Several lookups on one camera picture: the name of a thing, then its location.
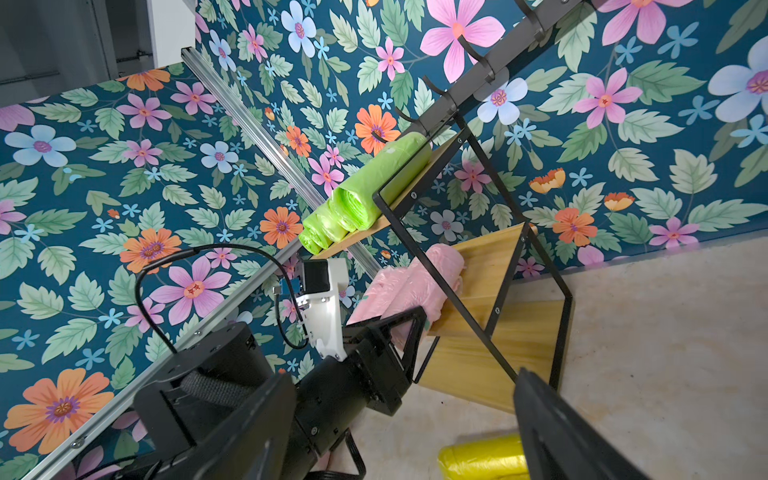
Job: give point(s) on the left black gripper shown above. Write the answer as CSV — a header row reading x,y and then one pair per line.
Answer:
x,y
384,351

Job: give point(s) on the wooden three-tier shelf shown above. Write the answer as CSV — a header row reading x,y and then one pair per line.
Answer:
x,y
481,341

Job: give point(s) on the green roll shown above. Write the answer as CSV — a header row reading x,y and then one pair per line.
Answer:
x,y
336,213
314,222
310,241

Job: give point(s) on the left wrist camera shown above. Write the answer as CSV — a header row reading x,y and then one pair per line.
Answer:
x,y
322,282

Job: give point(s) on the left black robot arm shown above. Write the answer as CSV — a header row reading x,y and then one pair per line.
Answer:
x,y
218,411

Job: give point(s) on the pink roll bottom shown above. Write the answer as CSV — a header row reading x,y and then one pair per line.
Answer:
x,y
418,288

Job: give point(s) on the yellow roll top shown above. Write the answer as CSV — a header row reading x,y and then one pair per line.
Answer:
x,y
493,459

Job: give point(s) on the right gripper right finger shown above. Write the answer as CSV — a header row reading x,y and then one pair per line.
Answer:
x,y
557,442

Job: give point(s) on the green roll diagonal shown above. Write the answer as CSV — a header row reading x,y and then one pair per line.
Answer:
x,y
389,173

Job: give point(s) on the pink roll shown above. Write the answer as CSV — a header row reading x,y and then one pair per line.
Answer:
x,y
418,288
379,295

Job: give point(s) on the black wall hook rail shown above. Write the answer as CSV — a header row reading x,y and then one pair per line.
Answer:
x,y
505,58

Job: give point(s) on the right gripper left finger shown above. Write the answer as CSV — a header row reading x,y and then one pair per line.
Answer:
x,y
250,444

